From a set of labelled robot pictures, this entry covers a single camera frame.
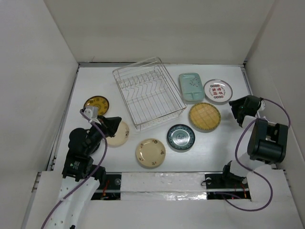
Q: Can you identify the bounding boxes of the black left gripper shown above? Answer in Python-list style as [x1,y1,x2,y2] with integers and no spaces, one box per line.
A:
[85,114,121,155]

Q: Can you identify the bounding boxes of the cream plate plum blossom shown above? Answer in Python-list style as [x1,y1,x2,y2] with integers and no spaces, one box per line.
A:
[106,121,130,147]

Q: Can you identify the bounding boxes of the yellow black rimmed plate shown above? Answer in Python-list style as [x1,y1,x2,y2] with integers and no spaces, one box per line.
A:
[83,95,110,115]

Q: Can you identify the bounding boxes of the white plate red characters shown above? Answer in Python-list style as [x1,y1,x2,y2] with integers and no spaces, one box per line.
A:
[203,79,233,104]

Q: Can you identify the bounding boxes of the yellow woven bamboo plate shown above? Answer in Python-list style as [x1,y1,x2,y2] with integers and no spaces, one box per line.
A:
[189,103,221,131]

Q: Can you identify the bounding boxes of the cream plate small motifs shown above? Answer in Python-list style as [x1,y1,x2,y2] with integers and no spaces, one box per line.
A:
[135,138,166,169]

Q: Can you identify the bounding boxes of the pale green rectangular plate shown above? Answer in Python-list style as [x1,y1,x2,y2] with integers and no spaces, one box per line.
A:
[179,73,205,102]

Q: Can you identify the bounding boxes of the blue patterned round plate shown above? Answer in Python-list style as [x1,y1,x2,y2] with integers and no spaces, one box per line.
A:
[166,124,195,151]

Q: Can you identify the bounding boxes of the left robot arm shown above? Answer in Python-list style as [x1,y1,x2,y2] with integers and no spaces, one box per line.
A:
[41,116,122,229]

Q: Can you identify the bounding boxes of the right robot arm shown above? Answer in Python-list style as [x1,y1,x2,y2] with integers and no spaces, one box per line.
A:
[220,95,291,187]

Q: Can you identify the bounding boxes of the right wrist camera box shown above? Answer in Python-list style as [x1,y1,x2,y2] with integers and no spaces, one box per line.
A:
[257,99,266,112]

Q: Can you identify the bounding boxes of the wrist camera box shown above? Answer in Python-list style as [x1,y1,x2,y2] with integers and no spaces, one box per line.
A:
[257,99,266,112]
[80,105,98,119]

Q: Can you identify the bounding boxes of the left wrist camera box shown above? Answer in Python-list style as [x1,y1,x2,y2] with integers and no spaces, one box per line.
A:
[80,105,98,119]

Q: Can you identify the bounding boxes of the silver wire dish rack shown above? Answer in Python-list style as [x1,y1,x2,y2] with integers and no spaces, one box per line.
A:
[112,57,187,131]

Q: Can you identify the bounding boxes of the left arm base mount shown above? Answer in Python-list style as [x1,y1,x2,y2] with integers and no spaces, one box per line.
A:
[91,173,122,200]

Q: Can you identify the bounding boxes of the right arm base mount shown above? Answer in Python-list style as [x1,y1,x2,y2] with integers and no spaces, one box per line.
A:
[201,173,251,200]

